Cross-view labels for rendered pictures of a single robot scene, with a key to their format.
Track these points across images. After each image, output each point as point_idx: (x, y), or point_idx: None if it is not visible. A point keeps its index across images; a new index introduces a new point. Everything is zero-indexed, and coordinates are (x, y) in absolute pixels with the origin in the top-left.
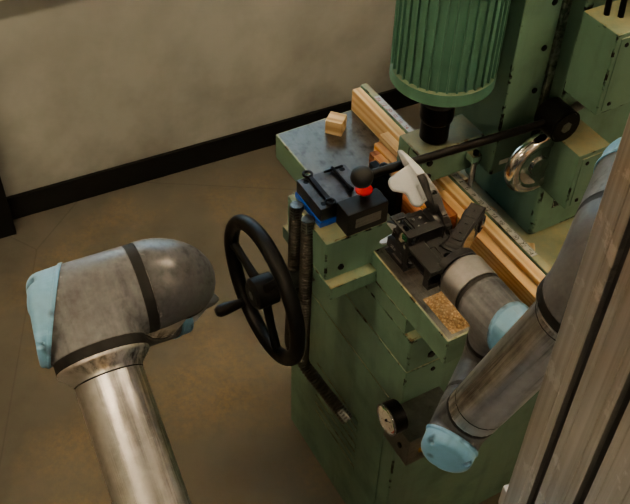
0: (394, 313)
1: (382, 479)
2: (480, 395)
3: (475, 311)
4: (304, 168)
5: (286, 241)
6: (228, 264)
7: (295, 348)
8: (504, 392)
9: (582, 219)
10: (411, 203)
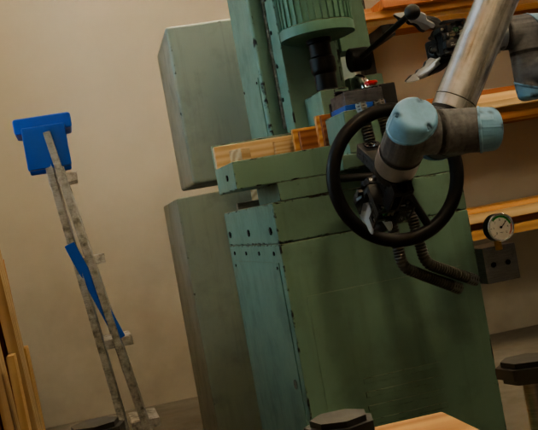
0: (435, 165)
1: (488, 388)
2: None
3: (523, 20)
4: (285, 153)
5: (351, 166)
6: (344, 203)
7: (462, 165)
8: None
9: None
10: (433, 23)
